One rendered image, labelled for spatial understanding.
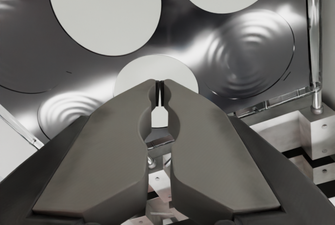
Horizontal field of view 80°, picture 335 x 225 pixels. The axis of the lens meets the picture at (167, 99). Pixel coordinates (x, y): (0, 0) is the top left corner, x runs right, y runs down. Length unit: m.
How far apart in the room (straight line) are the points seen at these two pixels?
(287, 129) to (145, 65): 0.24
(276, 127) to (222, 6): 0.21
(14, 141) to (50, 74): 0.24
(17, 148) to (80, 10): 0.33
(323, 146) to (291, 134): 0.04
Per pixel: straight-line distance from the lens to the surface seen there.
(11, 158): 0.51
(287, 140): 0.37
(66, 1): 0.22
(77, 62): 0.24
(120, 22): 0.21
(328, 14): 0.30
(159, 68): 0.22
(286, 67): 0.27
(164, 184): 0.34
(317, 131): 0.34
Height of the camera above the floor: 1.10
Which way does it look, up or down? 58 degrees down
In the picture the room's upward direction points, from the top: 175 degrees clockwise
